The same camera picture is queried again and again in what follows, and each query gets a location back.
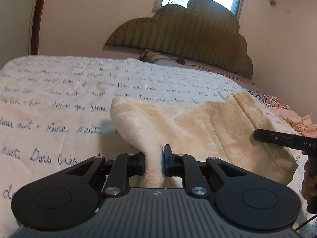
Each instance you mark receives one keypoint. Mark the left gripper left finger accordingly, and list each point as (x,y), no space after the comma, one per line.
(124,167)

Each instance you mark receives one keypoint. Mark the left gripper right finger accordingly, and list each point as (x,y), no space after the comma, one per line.
(191,171)

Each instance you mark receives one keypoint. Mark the cream textured pants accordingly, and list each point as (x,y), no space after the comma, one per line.
(210,129)

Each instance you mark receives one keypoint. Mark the person's right hand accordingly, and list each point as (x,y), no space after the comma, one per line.
(308,186)

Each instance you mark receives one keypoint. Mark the pink floral bedding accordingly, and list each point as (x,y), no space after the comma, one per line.
(303,125)

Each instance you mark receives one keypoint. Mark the white blanket with script text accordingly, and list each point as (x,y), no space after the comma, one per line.
(55,111)

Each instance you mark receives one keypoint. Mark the black device on bed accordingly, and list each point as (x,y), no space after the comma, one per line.
(181,61)

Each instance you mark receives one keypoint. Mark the patterned pillow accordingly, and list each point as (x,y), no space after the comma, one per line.
(151,56)

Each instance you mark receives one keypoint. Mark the olive green padded headboard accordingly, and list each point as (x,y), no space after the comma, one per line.
(203,31)

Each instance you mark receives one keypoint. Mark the white wardrobe with flower decals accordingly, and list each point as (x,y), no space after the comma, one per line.
(16,26)

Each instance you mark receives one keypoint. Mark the brown wooden door frame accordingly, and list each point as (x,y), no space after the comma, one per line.
(36,23)

